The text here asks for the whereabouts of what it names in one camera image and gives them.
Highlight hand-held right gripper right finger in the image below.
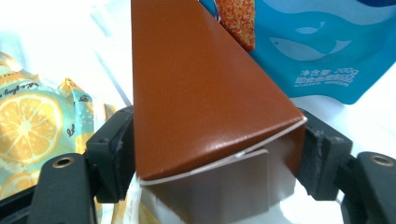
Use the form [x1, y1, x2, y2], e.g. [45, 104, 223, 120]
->
[296, 107, 355, 202]

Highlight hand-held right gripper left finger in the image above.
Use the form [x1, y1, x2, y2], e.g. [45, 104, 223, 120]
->
[85, 105, 137, 205]

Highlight white plastic tray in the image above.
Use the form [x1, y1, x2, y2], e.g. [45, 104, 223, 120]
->
[90, 0, 396, 224]

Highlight citrus print cloth bag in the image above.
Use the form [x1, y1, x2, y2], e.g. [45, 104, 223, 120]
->
[0, 50, 163, 224]

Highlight brown cardboard box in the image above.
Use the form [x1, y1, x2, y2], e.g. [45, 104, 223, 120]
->
[130, 0, 308, 224]

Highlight blue snack pouch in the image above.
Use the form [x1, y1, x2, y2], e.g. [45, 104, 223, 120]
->
[199, 0, 396, 105]

